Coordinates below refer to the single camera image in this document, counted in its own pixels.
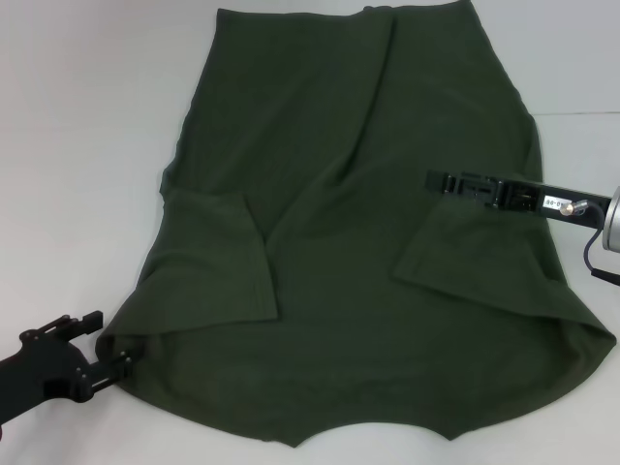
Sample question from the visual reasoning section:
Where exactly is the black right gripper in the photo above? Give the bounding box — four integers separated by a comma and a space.
424, 169, 611, 227

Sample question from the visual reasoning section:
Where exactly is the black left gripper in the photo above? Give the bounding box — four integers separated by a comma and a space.
0, 310, 144, 419

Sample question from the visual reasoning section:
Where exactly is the dark green t-shirt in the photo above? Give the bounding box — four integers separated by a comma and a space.
94, 0, 617, 442

